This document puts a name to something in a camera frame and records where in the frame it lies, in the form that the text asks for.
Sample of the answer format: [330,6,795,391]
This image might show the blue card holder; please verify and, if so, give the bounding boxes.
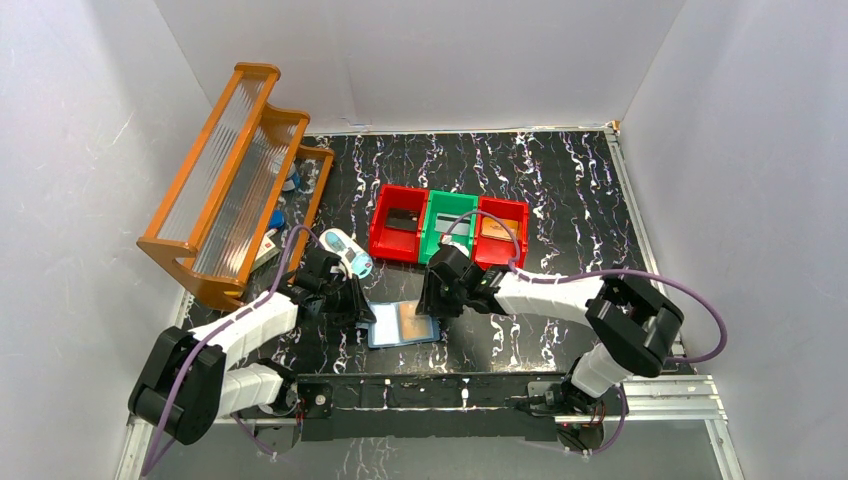
[367,300,441,349]

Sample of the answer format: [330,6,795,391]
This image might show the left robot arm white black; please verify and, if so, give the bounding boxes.
[128,249,376,445]

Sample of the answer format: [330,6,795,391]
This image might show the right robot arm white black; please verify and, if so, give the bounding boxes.
[416,245,684,414]

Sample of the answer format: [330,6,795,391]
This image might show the orange card in holder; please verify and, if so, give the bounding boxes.
[398,302,435,342]

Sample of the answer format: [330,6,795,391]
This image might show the grey card in bin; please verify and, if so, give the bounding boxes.
[433,214,472,237]

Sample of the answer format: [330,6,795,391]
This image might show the orange card in bin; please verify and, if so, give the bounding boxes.
[480,217,519,241]

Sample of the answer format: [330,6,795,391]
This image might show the black card in bin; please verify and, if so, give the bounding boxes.
[385,208,419,232]

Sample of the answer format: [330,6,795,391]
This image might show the white blue bottle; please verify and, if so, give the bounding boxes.
[319,228,374,279]

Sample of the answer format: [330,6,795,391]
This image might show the right red bin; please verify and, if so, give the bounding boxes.
[472,196,529,268]

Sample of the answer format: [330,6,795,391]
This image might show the red bin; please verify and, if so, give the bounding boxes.
[368,184,429,263]
[472,196,529,268]

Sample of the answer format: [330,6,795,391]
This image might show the red white small box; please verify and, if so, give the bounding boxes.
[251,230,281,271]

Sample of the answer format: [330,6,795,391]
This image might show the green bin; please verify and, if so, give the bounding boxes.
[418,190,479,264]

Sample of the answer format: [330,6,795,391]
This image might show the left red bin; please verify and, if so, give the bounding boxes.
[368,184,429,263]

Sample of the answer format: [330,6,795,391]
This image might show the blue cap container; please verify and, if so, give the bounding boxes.
[266,210,286,231]

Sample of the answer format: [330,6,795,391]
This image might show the white blue container on rack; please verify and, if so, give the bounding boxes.
[281,159,301,192]

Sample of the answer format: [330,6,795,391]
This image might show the orange wooden rack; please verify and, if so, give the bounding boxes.
[137,62,335,311]

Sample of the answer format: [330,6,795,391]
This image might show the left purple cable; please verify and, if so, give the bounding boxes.
[139,225,326,478]

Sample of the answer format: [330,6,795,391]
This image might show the purple cable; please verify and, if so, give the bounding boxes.
[442,210,729,458]
[139,225,326,478]

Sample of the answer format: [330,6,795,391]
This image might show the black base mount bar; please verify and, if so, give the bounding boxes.
[297,372,625,448]

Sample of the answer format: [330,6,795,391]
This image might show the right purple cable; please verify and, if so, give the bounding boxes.
[442,210,729,458]

